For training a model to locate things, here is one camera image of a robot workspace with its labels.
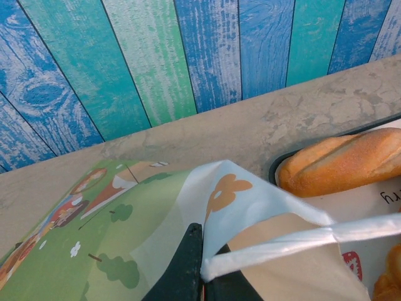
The fake twisted orange bread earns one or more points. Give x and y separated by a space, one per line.
390 276

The white printed paper bag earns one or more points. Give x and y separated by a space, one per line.
141 225

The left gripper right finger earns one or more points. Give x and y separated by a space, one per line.
232 288

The white strawberry print tray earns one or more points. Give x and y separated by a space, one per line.
369 200

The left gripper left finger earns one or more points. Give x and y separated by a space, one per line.
183 272

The fake orange baguette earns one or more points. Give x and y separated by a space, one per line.
341 163

